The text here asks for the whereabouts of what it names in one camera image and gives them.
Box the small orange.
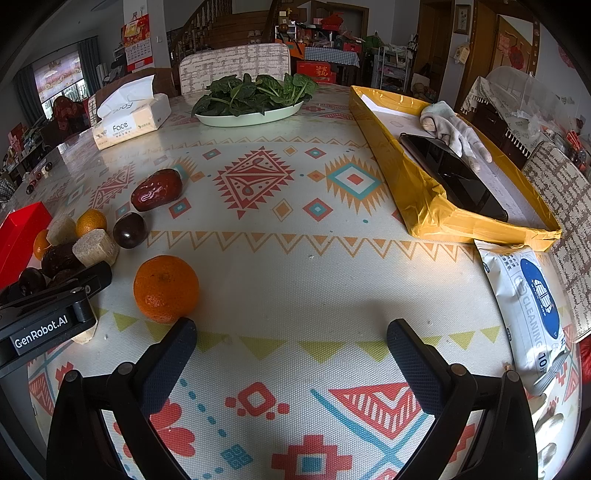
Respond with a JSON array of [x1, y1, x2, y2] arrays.
[[33, 229, 50, 261]]

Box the dark round plum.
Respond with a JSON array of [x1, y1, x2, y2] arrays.
[[112, 212, 147, 249]]

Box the large orange mandarin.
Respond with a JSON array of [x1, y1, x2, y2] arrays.
[[132, 255, 200, 324]]

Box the dark red date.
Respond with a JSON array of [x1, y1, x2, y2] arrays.
[[41, 243, 85, 279]]

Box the red tray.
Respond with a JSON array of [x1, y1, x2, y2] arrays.
[[0, 202, 52, 289]]

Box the small orange mandarin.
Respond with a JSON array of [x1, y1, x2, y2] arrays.
[[76, 209, 108, 238]]

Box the wet wipes pack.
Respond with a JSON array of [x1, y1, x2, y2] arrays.
[[475, 240, 569, 396]]

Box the large red date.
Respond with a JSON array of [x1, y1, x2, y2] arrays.
[[130, 169, 183, 212]]

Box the yellow cardboard box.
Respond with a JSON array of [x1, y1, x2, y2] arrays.
[[349, 86, 562, 251]]

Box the white tissue box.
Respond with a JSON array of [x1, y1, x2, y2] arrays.
[[92, 75, 171, 150]]

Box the black tablet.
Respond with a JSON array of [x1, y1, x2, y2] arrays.
[[399, 133, 509, 222]]

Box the brown chair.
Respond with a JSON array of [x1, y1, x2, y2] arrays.
[[94, 67, 179, 105]]

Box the white plate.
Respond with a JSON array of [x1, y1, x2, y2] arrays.
[[195, 102, 304, 128]]

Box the green spinach leaves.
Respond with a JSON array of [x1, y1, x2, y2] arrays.
[[191, 73, 318, 117]]

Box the white glove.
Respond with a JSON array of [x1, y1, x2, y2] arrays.
[[420, 101, 493, 172]]

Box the wall calendar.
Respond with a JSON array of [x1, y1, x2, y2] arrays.
[[122, 14, 153, 72]]

